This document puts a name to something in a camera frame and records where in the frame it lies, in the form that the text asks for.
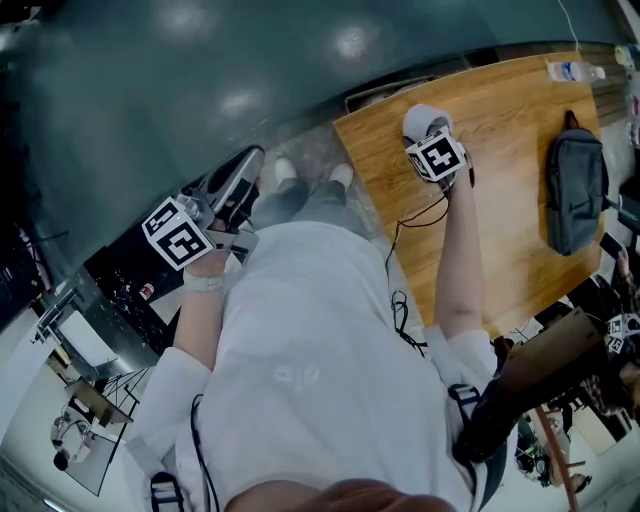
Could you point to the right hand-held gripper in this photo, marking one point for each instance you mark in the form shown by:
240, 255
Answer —
437, 157

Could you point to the clear plastic water bottle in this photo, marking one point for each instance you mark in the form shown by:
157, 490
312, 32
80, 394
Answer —
572, 72

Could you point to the person's white shirt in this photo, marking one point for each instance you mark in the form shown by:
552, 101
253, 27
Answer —
320, 350

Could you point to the small beige roll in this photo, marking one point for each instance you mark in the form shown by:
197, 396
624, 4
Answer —
623, 53

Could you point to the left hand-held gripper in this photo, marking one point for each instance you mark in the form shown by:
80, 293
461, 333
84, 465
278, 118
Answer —
175, 237

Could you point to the person's left hand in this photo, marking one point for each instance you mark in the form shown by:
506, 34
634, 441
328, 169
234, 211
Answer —
235, 205

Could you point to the person's grey trousers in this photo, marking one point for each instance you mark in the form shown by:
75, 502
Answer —
310, 205

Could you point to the person's white shoe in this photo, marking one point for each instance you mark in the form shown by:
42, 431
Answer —
342, 173
285, 169

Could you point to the person's left forearm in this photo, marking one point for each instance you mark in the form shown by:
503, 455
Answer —
200, 320

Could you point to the wooden chair back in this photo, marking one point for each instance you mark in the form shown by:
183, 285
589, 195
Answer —
550, 350

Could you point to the white wrist watch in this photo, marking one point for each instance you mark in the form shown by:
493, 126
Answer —
202, 283

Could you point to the person's white right shoe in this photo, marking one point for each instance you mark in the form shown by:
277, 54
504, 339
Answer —
342, 173

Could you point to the person's right forearm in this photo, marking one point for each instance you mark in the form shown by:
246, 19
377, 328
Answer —
460, 260

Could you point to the person's white left shoe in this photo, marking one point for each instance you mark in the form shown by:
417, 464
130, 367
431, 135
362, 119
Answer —
285, 169

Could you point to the white flat panel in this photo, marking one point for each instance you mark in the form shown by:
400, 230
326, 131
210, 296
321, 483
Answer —
87, 345

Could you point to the black speckled cabinet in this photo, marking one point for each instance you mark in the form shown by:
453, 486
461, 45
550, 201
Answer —
130, 280

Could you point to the dark grey sling bag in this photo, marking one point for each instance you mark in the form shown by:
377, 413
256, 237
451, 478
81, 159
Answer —
575, 195

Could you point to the white tape roll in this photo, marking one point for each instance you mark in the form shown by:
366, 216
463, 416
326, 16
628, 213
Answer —
420, 120

